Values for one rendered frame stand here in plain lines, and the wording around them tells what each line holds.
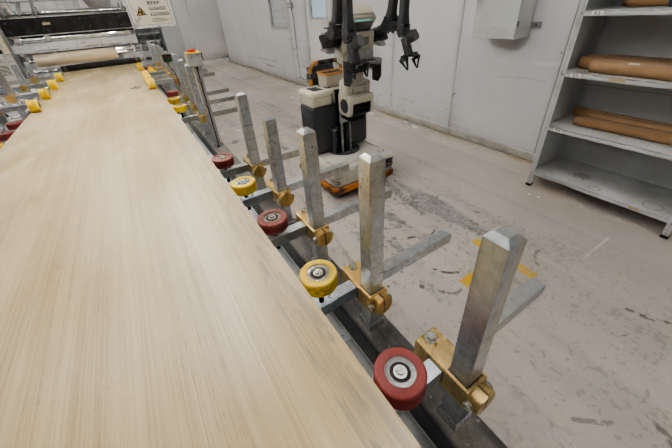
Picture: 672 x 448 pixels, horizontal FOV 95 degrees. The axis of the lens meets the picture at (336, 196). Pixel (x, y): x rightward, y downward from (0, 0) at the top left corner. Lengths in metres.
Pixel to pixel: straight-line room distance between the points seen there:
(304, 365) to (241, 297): 0.20
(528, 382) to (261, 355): 1.31
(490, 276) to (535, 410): 1.24
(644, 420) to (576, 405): 0.22
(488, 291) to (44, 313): 0.81
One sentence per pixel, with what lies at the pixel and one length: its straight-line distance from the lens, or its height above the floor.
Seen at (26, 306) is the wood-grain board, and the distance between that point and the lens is 0.91.
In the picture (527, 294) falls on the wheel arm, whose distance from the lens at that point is 0.80.
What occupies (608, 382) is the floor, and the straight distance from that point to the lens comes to 1.85.
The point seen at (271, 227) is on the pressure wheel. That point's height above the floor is 0.90.
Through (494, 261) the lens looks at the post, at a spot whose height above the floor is 1.11.
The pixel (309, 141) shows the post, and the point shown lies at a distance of 0.74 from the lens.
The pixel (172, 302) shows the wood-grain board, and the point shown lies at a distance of 0.72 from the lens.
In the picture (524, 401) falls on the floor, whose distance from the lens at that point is 1.65.
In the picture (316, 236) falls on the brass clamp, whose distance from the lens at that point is 0.86.
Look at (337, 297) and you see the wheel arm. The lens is 0.74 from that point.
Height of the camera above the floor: 1.38
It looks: 32 degrees down
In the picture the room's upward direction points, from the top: 4 degrees counter-clockwise
